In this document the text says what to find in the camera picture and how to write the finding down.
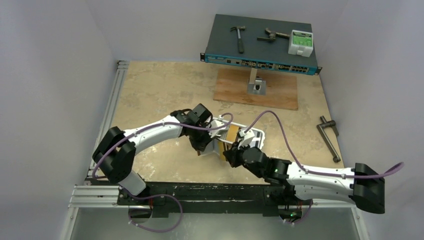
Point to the white plastic basket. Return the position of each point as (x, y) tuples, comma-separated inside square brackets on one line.
[(258, 141)]

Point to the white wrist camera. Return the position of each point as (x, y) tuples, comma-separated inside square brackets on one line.
[(218, 128), (245, 137)]

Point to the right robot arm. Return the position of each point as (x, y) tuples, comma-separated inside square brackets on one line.
[(359, 185)]

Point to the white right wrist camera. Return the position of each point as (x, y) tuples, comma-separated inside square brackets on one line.
[(245, 137)]

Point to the gold striped credit card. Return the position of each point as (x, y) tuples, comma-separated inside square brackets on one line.
[(222, 147), (232, 133)]

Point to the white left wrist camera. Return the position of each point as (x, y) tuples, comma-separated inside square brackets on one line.
[(218, 128)]

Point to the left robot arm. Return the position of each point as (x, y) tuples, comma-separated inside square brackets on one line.
[(116, 152)]

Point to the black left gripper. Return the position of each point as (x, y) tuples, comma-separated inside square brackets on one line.
[(202, 145)]

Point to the brown leather card holder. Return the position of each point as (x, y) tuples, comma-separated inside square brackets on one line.
[(208, 150)]

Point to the plywood base board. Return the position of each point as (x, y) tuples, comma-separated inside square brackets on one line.
[(271, 90)]

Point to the metal T-handle tool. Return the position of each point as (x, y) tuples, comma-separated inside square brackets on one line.
[(322, 130)]

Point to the small hammer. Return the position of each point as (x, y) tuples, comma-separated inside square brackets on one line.
[(240, 45)]

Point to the white green electrical module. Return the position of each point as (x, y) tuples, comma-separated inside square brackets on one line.
[(301, 43)]

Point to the silver metal stand bracket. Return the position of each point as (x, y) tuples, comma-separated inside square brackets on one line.
[(256, 85)]

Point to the aluminium frame rail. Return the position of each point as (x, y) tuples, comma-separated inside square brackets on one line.
[(120, 75)]

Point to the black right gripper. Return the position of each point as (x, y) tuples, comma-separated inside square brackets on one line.
[(234, 157)]

